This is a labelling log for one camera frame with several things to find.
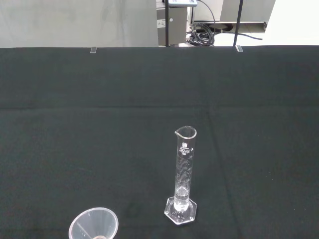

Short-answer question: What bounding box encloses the black bench cloth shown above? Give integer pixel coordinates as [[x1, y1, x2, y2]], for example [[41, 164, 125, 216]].
[[0, 45, 319, 239]]

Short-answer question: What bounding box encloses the grey metal cabinet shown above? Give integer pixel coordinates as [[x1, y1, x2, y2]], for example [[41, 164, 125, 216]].
[[156, 5, 188, 47]]

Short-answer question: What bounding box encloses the thin black stand pole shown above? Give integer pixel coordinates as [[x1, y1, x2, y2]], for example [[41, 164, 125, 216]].
[[164, 0, 170, 47]]

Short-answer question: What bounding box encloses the grey device box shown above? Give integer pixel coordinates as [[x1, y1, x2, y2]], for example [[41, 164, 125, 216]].
[[167, 0, 199, 8]]

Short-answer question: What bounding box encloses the black tripod pole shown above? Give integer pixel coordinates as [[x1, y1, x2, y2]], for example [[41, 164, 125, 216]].
[[233, 0, 244, 47]]

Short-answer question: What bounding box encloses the clear plastic funnel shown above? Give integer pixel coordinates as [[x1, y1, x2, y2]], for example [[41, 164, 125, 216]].
[[68, 207, 119, 239]]

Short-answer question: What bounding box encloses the black cable bundle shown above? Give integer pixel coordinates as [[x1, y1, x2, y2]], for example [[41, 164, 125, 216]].
[[185, 22, 264, 47]]

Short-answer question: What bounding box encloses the black hanging cable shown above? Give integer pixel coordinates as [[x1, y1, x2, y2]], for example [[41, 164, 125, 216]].
[[197, 0, 216, 25]]

